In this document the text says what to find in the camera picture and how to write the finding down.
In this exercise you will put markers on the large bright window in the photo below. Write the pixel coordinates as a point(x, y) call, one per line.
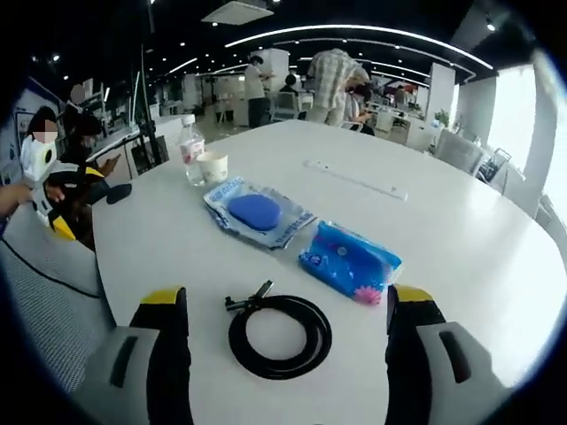
point(514, 124)

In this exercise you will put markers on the blue tissue packet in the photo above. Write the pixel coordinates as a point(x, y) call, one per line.
point(350, 261)

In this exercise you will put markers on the grey mesh office chair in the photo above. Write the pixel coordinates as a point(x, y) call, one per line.
point(48, 310)

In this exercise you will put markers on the person's left hand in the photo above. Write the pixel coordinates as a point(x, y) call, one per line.
point(15, 199)

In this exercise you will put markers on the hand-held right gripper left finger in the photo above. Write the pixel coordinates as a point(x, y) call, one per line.
point(168, 354)

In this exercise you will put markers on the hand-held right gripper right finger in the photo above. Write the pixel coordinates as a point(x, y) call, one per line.
point(407, 363)

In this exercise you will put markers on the black tripod stand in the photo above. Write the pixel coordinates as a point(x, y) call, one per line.
point(146, 124)

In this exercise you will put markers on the long ceiling light strip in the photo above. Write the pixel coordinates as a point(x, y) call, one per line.
point(354, 30)

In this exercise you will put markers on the white table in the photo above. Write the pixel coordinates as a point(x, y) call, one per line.
point(443, 248)

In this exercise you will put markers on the white paper cup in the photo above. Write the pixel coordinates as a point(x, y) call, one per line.
point(213, 168)

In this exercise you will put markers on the ceiling air vent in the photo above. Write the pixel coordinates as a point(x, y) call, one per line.
point(237, 11)

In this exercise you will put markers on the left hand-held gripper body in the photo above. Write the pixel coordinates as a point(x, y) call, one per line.
point(37, 164)

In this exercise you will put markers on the clear bag with blue item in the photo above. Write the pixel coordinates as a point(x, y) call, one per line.
point(254, 212)

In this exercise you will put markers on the white office chair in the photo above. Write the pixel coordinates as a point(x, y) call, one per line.
point(458, 152)

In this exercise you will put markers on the clear plastic bottle red label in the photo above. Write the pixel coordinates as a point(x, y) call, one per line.
point(191, 150)

